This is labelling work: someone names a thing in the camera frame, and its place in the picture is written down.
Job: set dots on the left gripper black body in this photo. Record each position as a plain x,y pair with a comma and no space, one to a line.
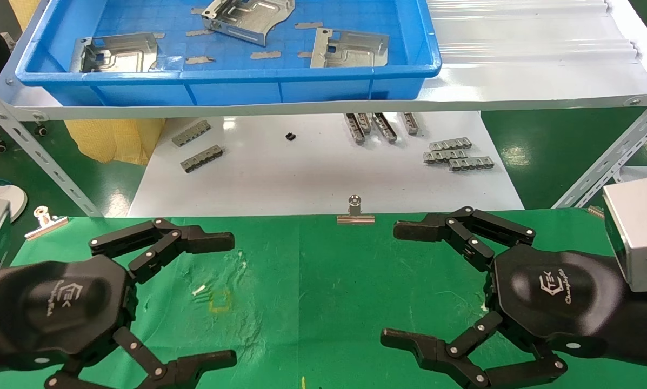
58,308

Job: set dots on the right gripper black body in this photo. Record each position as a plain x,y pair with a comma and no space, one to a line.
555,297

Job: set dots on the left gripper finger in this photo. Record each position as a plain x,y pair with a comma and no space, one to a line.
204,364
204,240

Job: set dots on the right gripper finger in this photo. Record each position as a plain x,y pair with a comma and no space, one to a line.
420,228
409,346

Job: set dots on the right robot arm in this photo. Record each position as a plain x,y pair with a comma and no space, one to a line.
645,329

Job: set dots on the small white tape scrap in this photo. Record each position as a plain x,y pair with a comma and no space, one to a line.
199,290

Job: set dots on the green table cloth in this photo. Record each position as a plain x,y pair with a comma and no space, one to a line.
328,281

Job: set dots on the blue plastic bin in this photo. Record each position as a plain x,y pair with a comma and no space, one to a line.
237,89

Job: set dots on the white metal shelf board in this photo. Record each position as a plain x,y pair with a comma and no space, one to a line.
518,70

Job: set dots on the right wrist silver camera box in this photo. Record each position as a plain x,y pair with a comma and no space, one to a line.
639,232

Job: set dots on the white perforated shelf post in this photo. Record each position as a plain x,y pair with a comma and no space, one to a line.
604,162
47,162

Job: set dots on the stamped sheet metal bracket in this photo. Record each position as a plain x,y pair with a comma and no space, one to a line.
123,54
355,51
247,19

